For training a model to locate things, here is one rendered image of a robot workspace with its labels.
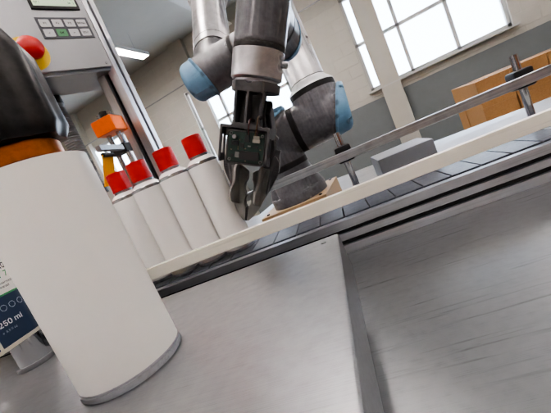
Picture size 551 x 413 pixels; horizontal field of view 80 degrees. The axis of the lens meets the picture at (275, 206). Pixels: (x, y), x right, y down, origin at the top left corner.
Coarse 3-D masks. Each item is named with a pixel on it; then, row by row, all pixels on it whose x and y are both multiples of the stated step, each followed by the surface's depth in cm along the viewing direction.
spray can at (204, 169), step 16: (192, 144) 52; (192, 160) 53; (208, 160) 52; (192, 176) 53; (208, 176) 52; (224, 176) 54; (208, 192) 52; (224, 192) 53; (208, 208) 53; (224, 208) 53; (224, 224) 53; (240, 224) 54
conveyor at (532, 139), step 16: (544, 128) 48; (512, 144) 46; (528, 144) 43; (464, 160) 50; (480, 160) 46; (496, 160) 43; (432, 176) 48; (448, 176) 45; (384, 192) 52; (400, 192) 47; (352, 208) 50; (368, 208) 47; (304, 224) 54; (320, 224) 50; (256, 240) 57; (272, 240) 52; (240, 256) 52; (192, 272) 54
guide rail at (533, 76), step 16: (512, 80) 48; (528, 80) 47; (480, 96) 49; (496, 96) 48; (448, 112) 50; (400, 128) 51; (416, 128) 51; (368, 144) 52; (336, 160) 54; (288, 176) 55; (304, 176) 55
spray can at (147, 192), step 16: (144, 160) 55; (144, 176) 54; (144, 192) 53; (160, 192) 54; (144, 208) 53; (160, 208) 54; (160, 224) 54; (176, 224) 55; (160, 240) 54; (176, 240) 54; (176, 272) 55
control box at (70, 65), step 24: (0, 0) 54; (24, 0) 56; (0, 24) 54; (24, 24) 56; (48, 48) 58; (72, 48) 60; (96, 48) 63; (48, 72) 57; (72, 72) 60; (96, 72) 63
